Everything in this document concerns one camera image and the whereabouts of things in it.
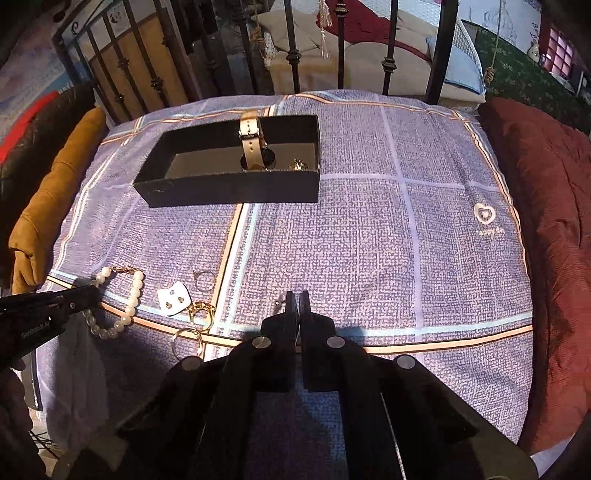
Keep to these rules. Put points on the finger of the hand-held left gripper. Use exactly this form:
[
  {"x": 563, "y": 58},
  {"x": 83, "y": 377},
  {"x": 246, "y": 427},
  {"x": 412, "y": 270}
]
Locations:
[{"x": 69, "y": 300}]

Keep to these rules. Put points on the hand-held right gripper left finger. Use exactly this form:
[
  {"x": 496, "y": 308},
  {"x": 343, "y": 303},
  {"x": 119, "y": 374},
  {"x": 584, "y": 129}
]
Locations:
[{"x": 288, "y": 332}]

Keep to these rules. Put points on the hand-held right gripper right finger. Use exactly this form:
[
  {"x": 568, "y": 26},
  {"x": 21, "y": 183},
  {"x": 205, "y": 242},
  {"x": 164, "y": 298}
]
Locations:
[{"x": 314, "y": 337}]

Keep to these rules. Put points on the white earring card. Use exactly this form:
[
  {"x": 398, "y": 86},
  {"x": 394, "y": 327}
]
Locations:
[{"x": 173, "y": 300}]

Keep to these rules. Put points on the black rectangular jewelry box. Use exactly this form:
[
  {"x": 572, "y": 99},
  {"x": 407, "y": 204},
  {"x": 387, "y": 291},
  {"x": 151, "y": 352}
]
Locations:
[{"x": 221, "y": 189}]

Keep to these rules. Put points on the mustard pillow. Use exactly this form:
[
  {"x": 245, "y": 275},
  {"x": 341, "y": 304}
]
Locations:
[{"x": 55, "y": 194}]

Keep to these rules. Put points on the black quilted leather cushion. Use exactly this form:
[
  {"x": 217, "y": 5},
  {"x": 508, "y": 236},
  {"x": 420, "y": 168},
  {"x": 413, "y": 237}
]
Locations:
[{"x": 27, "y": 152}]

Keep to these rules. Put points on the red cloth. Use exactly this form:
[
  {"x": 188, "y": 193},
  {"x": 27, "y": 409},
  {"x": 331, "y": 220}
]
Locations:
[{"x": 23, "y": 120}]

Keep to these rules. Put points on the wooden board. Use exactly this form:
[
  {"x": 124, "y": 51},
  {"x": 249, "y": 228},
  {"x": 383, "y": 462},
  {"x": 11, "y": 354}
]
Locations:
[{"x": 138, "y": 60}]

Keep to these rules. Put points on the white hanging swing bed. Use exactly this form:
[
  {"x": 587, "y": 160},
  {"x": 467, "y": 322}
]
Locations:
[{"x": 360, "y": 69}]

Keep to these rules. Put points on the maroon quilt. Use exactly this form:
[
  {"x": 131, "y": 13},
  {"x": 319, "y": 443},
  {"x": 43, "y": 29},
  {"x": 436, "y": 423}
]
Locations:
[{"x": 554, "y": 207}]

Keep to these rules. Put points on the beige pillow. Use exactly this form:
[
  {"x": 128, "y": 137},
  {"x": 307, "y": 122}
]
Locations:
[{"x": 304, "y": 27}]

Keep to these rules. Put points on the light blue pillow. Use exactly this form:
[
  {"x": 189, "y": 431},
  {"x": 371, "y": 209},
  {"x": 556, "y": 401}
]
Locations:
[{"x": 457, "y": 64}]

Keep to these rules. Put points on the red throw blanket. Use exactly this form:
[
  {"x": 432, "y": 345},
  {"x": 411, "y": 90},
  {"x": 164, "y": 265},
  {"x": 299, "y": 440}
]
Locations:
[{"x": 374, "y": 27}]

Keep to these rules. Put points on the green patterned carpet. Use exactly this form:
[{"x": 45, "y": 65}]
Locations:
[{"x": 526, "y": 87}]

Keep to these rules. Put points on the white vase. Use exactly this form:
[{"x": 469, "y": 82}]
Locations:
[{"x": 534, "y": 53}]

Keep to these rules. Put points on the red window shelf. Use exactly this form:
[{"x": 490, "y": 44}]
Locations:
[{"x": 561, "y": 50}]

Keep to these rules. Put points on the black metal bed frame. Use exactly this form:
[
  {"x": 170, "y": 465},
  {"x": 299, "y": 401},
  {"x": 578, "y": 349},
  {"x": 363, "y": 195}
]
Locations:
[{"x": 288, "y": 55}]

